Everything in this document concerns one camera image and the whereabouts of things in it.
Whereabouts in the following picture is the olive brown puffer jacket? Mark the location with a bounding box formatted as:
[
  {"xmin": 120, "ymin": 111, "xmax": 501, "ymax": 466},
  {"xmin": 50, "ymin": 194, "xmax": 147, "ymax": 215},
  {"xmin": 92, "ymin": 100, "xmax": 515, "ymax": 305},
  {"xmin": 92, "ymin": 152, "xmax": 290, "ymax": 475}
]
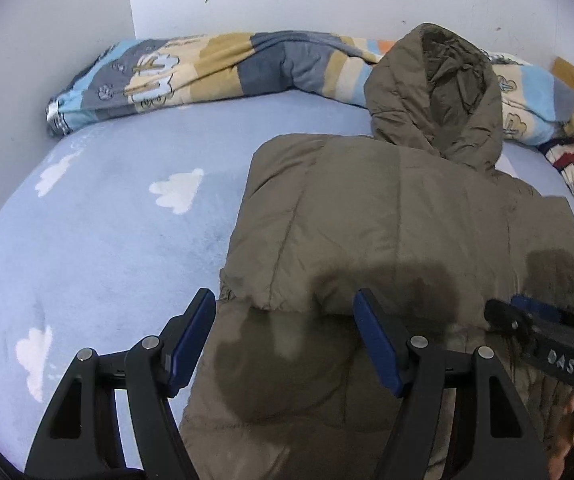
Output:
[{"xmin": 180, "ymin": 24, "xmax": 574, "ymax": 479}]

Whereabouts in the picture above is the person's right hand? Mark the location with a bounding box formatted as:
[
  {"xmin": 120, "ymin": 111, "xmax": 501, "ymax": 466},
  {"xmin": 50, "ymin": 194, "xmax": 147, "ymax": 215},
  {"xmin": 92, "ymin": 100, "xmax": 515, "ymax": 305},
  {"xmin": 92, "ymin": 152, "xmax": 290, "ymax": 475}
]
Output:
[{"xmin": 548, "ymin": 393, "xmax": 574, "ymax": 480}]

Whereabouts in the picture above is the light blue cloud bedsheet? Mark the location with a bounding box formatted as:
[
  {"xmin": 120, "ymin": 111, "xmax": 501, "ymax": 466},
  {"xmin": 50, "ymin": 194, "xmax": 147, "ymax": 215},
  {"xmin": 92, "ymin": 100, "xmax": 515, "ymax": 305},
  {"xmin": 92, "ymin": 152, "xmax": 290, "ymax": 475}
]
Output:
[{"xmin": 0, "ymin": 92, "xmax": 566, "ymax": 468}]

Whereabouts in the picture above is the colourful patchwork quilt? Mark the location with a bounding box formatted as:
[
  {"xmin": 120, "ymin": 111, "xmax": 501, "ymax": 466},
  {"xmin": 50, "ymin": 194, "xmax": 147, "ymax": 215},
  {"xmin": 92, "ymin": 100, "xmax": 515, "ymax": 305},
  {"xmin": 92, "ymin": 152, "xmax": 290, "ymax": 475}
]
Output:
[{"xmin": 46, "ymin": 24, "xmax": 574, "ymax": 146}]

